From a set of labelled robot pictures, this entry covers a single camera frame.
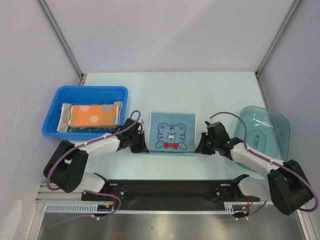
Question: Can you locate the orange polka dot towel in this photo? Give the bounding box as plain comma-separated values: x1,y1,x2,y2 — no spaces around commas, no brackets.
69,104,122,128

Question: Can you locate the light blue Doraemon towel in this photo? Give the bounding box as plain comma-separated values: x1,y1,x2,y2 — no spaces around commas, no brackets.
148,112,197,156

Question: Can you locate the teal beige Doraemon towel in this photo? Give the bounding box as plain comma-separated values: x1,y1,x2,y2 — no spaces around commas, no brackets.
57,101,123,133

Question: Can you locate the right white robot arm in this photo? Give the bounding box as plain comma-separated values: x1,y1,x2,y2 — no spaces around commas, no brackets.
195,122,319,216

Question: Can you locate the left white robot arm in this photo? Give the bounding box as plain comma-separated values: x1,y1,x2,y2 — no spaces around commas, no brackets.
43,118,149,200

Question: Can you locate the translucent teal basket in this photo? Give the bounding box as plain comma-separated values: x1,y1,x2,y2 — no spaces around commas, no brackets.
230,106,290,178

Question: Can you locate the blue plastic bin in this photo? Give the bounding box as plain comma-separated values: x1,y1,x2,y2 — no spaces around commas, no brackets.
42,85,129,141

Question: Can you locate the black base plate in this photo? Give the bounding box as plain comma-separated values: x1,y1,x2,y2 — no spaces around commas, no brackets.
81,180,248,210

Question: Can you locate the white slotted cable duct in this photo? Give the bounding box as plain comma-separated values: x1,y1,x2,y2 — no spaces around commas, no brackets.
45,203,250,216

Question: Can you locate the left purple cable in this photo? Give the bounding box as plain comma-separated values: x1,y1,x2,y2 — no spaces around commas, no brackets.
46,110,142,221

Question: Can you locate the aluminium frame rail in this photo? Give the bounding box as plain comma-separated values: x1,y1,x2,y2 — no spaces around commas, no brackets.
35,183,83,203

